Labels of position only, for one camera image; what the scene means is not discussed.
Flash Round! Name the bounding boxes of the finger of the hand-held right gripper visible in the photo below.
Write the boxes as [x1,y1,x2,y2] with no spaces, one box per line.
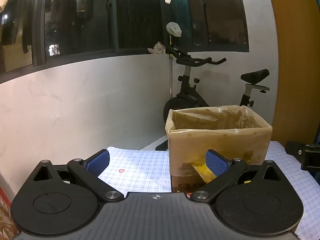
[285,140,320,172]

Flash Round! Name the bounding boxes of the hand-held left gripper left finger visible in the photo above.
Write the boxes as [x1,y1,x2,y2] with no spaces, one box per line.
[31,149,125,203]

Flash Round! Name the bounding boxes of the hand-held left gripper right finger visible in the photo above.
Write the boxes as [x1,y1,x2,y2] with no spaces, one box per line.
[186,149,284,203]

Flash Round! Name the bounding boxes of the yellow snack packet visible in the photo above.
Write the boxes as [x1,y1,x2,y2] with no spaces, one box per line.
[189,159,218,184]

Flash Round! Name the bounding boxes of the cardboard box with plastic liner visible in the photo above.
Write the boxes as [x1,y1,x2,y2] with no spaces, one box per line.
[165,105,273,193]

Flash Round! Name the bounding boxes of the black exercise bike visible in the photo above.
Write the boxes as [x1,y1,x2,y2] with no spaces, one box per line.
[155,44,270,152]

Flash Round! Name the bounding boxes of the metal pole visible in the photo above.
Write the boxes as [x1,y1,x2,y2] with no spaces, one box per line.
[169,34,173,99]

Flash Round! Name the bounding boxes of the wooden panel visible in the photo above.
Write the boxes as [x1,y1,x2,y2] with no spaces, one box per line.
[265,0,320,143]

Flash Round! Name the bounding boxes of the red patterned cloth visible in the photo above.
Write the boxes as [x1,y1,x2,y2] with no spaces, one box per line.
[0,185,19,240]

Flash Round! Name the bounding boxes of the crumpled white cloth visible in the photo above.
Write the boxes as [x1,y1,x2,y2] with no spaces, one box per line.
[147,42,167,55]

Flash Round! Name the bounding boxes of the white plastic bag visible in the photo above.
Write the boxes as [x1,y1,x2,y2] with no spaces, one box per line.
[166,22,182,37]

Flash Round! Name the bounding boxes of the dark framed window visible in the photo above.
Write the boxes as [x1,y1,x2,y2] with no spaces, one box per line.
[0,0,250,80]

